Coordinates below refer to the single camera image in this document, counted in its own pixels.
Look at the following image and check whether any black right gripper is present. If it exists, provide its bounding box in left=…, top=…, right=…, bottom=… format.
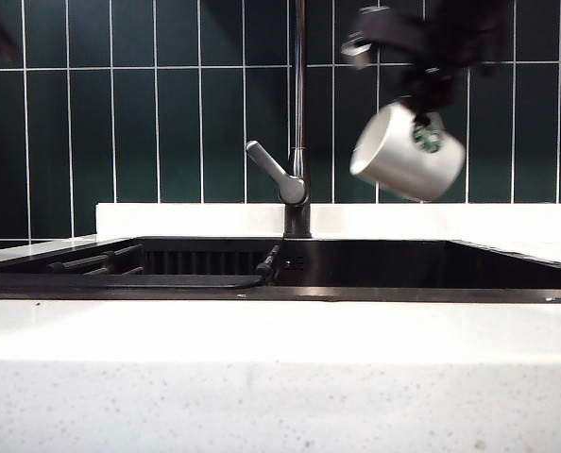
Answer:
left=353, top=4, right=480, bottom=126

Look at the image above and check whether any white mug with green logo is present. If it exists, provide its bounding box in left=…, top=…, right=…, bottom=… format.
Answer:
left=348, top=101, right=467, bottom=203

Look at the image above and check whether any metal faucet lever handle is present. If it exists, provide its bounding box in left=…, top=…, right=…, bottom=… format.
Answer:
left=245, top=140, right=310, bottom=206

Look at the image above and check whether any dark metal kitchen faucet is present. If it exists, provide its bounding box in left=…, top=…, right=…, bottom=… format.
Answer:
left=282, top=0, right=313, bottom=240

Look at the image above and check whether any black undermount kitchen sink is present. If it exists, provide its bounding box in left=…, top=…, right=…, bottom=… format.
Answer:
left=0, top=235, right=561, bottom=303

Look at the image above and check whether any black slotted plastic sink tray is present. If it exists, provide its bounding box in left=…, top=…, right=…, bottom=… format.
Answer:
left=141, top=249, right=267, bottom=276

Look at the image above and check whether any black roll-up drying rack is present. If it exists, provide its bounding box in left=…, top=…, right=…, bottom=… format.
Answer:
left=0, top=243, right=281, bottom=290

